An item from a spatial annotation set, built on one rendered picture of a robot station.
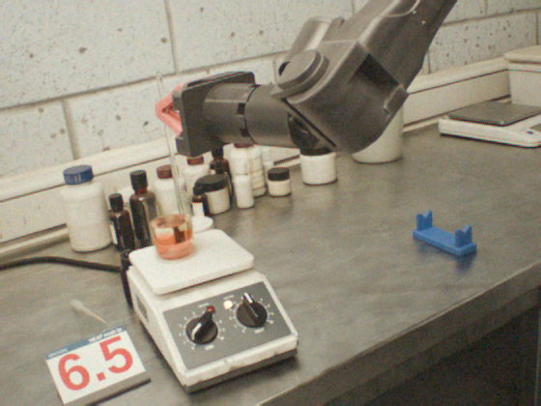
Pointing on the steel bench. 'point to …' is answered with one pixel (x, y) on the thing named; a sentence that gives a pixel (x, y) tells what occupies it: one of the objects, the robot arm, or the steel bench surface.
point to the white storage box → (525, 75)
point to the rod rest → (461, 243)
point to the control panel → (227, 318)
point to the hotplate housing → (214, 373)
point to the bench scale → (496, 123)
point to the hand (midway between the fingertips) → (163, 109)
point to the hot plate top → (213, 268)
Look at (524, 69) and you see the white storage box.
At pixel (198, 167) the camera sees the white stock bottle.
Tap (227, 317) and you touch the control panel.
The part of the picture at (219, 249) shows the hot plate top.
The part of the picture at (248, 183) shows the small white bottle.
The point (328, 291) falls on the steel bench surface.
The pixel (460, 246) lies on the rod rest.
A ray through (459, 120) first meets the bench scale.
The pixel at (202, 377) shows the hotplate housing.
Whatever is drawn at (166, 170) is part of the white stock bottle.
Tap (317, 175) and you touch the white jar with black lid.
